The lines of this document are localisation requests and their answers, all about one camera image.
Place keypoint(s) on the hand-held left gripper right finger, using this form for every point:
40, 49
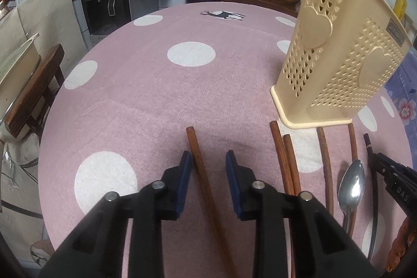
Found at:
232, 170

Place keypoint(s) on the yellow roll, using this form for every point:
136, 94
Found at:
400, 4

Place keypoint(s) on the black chopstick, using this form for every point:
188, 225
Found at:
368, 143

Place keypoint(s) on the beige plastic utensil holder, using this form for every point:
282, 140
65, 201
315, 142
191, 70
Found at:
325, 69

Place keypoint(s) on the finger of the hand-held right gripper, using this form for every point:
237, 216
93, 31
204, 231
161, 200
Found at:
395, 180

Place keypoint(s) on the metal spoon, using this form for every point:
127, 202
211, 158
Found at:
352, 186

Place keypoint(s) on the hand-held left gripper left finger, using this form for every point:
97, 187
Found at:
186, 164

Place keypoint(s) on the wooden chair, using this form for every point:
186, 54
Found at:
35, 92

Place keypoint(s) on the beige cloth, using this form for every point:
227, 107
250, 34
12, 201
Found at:
42, 17

